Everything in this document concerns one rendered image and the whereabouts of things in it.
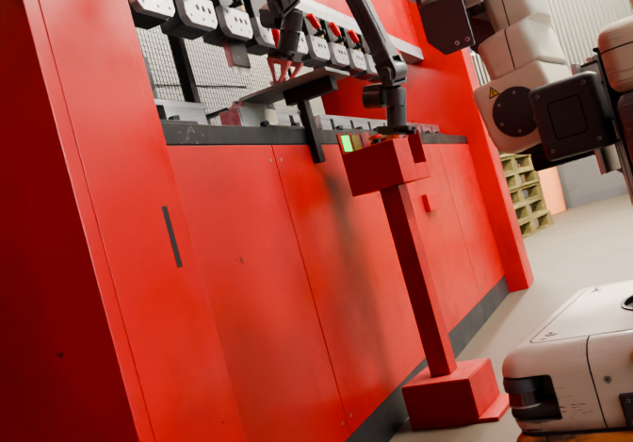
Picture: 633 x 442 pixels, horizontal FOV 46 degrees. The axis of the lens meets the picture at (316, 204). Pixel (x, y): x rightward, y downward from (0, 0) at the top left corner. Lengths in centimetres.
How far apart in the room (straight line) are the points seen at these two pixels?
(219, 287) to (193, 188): 20
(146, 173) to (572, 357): 82
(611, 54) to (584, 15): 876
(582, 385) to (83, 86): 99
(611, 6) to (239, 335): 893
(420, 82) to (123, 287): 327
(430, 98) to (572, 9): 616
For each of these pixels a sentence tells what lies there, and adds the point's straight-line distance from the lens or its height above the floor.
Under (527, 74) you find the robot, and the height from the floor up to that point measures 79.
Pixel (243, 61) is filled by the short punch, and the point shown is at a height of 112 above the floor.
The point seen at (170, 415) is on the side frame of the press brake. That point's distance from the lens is 112.
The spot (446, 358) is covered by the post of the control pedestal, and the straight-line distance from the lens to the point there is 213.
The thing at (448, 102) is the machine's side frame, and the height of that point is 107.
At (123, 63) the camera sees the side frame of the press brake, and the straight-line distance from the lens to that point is 124.
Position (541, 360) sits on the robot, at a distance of 147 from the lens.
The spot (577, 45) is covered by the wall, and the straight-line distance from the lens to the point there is 1014.
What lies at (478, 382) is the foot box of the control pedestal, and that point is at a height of 9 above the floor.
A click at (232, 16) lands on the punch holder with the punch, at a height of 123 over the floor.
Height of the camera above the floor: 60
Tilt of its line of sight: 2 degrees up
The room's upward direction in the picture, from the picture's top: 15 degrees counter-clockwise
